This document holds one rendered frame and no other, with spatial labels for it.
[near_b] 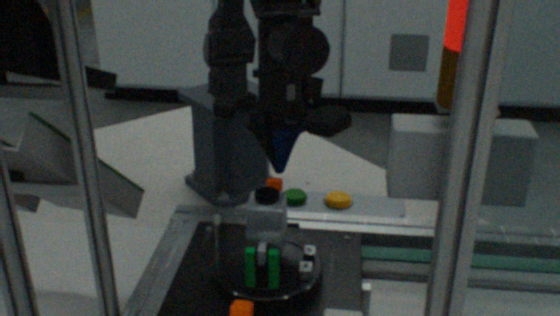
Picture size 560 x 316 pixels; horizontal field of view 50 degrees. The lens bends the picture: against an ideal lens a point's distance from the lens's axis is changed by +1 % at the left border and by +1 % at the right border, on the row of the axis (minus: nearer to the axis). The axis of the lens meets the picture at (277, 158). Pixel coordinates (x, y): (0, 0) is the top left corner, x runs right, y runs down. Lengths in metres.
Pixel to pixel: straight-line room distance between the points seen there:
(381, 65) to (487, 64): 3.32
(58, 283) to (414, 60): 3.07
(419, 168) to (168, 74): 3.55
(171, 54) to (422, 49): 1.58
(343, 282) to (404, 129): 0.30
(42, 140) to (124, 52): 3.42
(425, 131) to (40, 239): 0.77
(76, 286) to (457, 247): 0.62
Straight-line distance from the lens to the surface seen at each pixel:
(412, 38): 3.76
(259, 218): 0.70
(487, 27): 0.49
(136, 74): 4.11
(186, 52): 3.95
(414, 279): 0.89
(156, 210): 1.16
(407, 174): 0.55
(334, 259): 0.82
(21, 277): 0.59
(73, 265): 1.04
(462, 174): 0.52
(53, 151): 0.70
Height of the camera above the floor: 1.44
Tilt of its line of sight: 26 degrees down
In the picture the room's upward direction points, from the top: straight up
